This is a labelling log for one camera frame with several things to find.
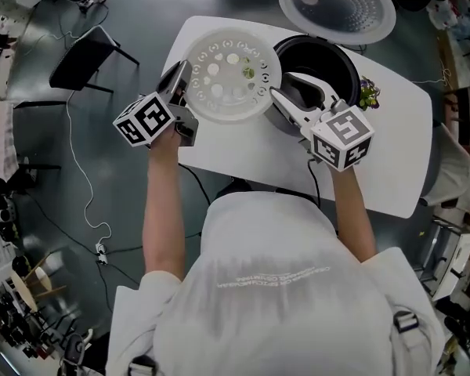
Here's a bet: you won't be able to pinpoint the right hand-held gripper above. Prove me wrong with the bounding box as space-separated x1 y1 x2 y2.
269 71 376 172

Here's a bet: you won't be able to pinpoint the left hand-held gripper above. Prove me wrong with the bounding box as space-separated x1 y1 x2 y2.
112 60 200 148

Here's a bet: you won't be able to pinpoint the dark grey bowl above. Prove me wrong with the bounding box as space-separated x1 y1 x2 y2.
277 36 360 107

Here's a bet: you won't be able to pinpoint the white steamer tray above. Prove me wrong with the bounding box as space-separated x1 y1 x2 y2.
183 27 283 125

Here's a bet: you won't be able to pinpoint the person's right forearm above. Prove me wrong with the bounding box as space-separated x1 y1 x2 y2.
328 166 377 266

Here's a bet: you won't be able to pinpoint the person's left forearm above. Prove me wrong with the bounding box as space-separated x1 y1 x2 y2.
142 131 187 281

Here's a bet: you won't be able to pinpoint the dark rice cooker body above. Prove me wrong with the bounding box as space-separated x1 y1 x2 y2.
272 33 363 136

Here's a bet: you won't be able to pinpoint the small purple flower plant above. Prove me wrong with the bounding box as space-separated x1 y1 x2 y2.
358 75 381 111

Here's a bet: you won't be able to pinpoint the black chair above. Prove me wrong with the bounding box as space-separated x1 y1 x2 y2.
13 24 140 111

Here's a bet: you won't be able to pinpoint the white rice cooker lid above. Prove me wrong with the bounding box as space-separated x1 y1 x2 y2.
277 0 397 46

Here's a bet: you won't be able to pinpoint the person's dark trousers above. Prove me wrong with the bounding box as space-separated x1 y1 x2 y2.
219 178 259 196

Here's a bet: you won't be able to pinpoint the grey armchair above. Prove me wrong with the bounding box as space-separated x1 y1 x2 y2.
418 123 470 209

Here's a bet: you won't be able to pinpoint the person's white shirt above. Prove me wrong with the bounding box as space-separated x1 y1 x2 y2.
105 190 447 376

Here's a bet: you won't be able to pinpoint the wooden stool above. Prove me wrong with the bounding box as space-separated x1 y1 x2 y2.
9 252 67 313

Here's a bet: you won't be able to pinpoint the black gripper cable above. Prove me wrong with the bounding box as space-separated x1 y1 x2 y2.
178 162 212 207
307 158 323 211

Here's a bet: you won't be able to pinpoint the white floor cable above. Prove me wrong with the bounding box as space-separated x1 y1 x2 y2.
64 88 114 250

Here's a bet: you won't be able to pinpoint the backpack strap buckle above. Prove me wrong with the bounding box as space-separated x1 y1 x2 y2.
393 310 420 332
127 354 160 376

